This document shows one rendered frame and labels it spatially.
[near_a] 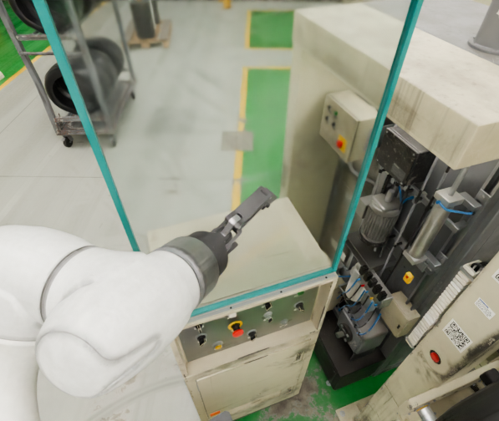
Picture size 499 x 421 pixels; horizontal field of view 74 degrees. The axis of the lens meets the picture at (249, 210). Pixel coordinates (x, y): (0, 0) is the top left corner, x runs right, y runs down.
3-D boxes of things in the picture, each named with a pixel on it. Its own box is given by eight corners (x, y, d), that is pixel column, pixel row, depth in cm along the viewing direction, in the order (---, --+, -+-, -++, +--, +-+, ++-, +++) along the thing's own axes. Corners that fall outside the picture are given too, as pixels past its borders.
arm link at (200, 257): (129, 280, 44) (157, 261, 49) (179, 327, 43) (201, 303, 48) (159, 234, 40) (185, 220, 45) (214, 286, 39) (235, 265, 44)
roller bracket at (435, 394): (396, 408, 116) (406, 399, 109) (485, 368, 125) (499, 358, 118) (403, 418, 114) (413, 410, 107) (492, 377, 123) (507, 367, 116)
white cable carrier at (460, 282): (404, 339, 123) (464, 263, 89) (416, 335, 124) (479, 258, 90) (413, 351, 120) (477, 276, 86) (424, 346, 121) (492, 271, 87)
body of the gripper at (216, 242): (188, 225, 45) (219, 207, 53) (161, 264, 49) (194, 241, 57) (228, 263, 44) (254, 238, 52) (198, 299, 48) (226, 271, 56)
